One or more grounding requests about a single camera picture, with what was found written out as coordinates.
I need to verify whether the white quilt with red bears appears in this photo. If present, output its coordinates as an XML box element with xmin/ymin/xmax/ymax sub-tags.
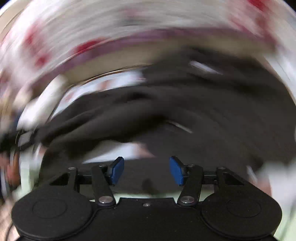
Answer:
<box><xmin>1</xmin><ymin>1</ymin><xmax>295</xmax><ymax>95</ymax></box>

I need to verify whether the checked white pink bedsheet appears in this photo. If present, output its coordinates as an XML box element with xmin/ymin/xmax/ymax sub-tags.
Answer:
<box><xmin>17</xmin><ymin>70</ymin><xmax>154</xmax><ymax>164</ymax></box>

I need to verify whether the dark grey knit sweater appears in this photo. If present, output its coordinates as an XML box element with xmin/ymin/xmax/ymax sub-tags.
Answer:
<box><xmin>34</xmin><ymin>46</ymin><xmax>296</xmax><ymax>195</ymax></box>

